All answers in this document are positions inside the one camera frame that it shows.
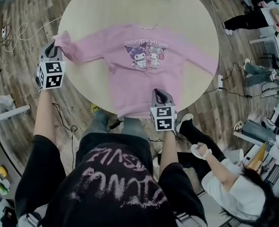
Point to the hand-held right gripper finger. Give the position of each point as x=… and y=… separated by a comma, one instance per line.
x=156, y=100
x=169, y=100

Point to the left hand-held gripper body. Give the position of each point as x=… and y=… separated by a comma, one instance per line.
x=52, y=74

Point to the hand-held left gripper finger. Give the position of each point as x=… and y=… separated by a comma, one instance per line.
x=44, y=52
x=59, y=55

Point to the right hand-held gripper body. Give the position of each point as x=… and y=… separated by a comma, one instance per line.
x=164, y=118

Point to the pink cartoon sweatshirt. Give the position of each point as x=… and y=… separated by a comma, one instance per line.
x=134, y=89

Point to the person's right forearm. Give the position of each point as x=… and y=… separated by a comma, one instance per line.
x=168, y=148

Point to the person's left forearm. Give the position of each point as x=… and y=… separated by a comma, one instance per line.
x=43, y=117

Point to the person's black printed t-shirt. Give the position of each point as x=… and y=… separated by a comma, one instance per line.
x=111, y=193

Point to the white power strip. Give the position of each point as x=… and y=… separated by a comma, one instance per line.
x=4, y=31
x=220, y=81

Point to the person's left yellow shoe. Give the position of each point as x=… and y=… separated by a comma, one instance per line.
x=95, y=107

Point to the wooden board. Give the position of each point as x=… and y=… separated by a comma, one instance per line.
x=258, y=157

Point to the yellow fruit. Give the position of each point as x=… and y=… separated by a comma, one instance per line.
x=2, y=171

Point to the yellow-flowered potted plant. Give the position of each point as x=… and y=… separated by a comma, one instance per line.
x=1, y=185

